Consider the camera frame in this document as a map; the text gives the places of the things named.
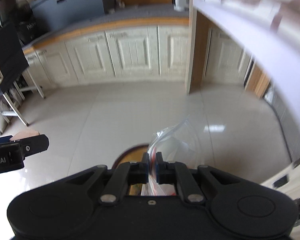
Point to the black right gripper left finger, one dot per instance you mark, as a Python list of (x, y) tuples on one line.
[(99, 186)]

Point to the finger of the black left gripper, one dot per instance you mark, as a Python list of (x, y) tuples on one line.
[(33, 145)]

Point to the white plastic bag red print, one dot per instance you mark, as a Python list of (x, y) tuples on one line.
[(176, 143)]

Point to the grey storage box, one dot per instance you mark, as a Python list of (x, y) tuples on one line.
[(53, 15)]

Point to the brown white checkered tablecloth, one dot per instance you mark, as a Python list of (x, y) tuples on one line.
[(270, 30)]

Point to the cream cabinet row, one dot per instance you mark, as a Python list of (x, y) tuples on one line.
[(172, 48)]

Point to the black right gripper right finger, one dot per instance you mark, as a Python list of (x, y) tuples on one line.
[(193, 186)]

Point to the grey bench cushion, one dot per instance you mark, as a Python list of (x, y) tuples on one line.
[(135, 16)]

